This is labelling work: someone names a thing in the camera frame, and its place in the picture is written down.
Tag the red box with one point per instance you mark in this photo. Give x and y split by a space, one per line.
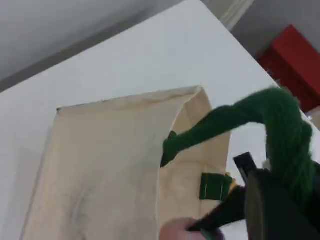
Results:
295 65

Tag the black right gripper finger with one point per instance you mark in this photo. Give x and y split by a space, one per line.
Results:
225 210

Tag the white pleated curtain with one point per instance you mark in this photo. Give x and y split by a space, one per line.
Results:
233 12

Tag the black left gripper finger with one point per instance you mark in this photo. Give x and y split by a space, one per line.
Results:
282 220
253 200

